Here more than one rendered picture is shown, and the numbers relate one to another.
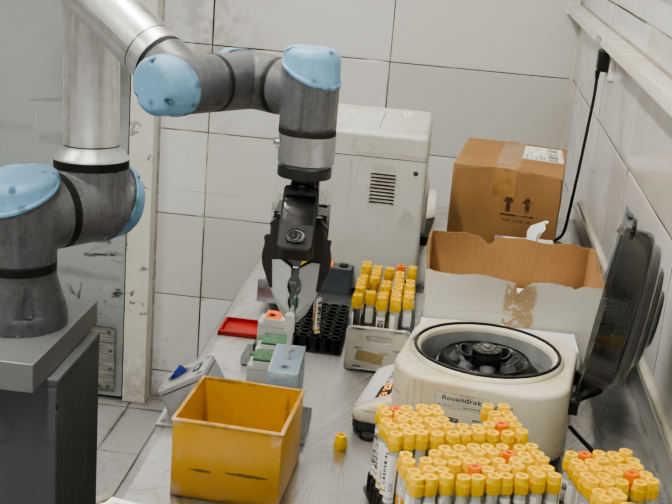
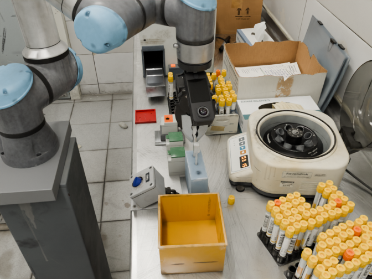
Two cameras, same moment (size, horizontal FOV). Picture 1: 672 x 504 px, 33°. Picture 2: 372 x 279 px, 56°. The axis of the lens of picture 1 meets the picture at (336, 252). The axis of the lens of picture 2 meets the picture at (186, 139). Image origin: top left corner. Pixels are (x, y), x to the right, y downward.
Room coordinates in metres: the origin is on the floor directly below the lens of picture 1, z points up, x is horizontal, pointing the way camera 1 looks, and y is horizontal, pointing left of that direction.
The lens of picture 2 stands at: (0.83, 0.20, 1.56)
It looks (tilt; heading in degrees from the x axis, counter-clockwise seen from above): 40 degrees down; 349
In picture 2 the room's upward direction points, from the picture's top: straight up
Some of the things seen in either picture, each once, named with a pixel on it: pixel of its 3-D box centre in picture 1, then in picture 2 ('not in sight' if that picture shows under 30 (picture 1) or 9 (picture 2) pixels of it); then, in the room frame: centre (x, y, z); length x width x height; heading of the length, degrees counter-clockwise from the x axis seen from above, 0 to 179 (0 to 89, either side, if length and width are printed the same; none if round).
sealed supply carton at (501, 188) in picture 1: (508, 194); (232, 3); (2.51, -0.37, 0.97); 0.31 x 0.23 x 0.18; 168
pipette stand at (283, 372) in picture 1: (284, 392); (195, 178); (1.42, 0.05, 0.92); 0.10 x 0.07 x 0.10; 177
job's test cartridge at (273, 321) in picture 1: (274, 334); (169, 127); (1.65, 0.08, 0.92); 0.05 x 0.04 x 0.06; 84
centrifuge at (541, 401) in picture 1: (470, 386); (284, 149); (1.47, -0.20, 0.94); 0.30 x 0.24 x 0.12; 76
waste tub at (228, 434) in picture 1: (238, 441); (190, 232); (1.27, 0.10, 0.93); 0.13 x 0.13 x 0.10; 82
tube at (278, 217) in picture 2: (383, 462); (275, 232); (1.23, -0.08, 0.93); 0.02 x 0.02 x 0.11
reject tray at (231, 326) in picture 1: (242, 327); (145, 115); (1.77, 0.14, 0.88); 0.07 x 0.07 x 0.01; 85
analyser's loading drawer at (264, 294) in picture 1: (285, 271); (154, 75); (1.96, 0.09, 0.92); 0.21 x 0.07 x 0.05; 175
